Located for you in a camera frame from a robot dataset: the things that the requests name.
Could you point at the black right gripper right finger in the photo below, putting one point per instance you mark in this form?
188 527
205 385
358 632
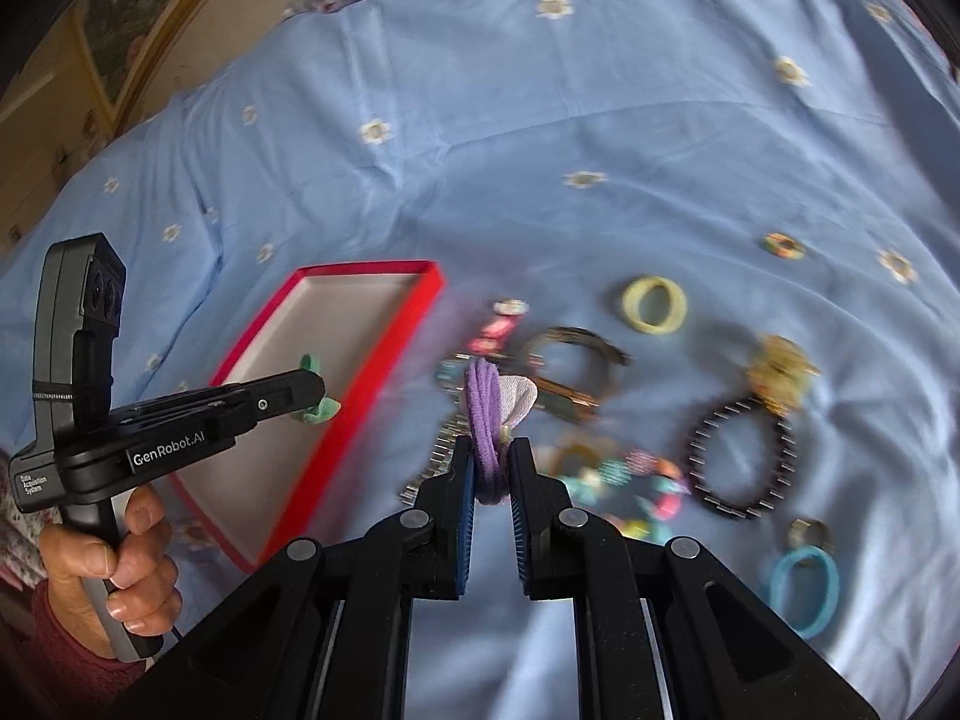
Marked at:
567 553

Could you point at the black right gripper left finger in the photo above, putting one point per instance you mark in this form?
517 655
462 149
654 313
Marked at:
351 635

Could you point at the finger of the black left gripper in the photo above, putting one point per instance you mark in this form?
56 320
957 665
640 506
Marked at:
281 394

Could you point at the red jewelry box tray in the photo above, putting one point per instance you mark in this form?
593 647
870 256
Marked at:
330 338

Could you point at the person's left hand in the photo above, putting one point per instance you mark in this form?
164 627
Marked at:
146 601

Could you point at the metal mesh band watch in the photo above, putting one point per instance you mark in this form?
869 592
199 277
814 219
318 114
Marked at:
575 371

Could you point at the amber hair claw clip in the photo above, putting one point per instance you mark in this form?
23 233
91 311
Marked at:
780 375

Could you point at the pink flower hair clip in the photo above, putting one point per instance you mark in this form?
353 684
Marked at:
491 339

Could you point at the light blue floral bedsheet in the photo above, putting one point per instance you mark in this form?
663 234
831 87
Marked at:
679 176

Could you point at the framed picture on wall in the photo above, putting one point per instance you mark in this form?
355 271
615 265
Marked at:
122 42

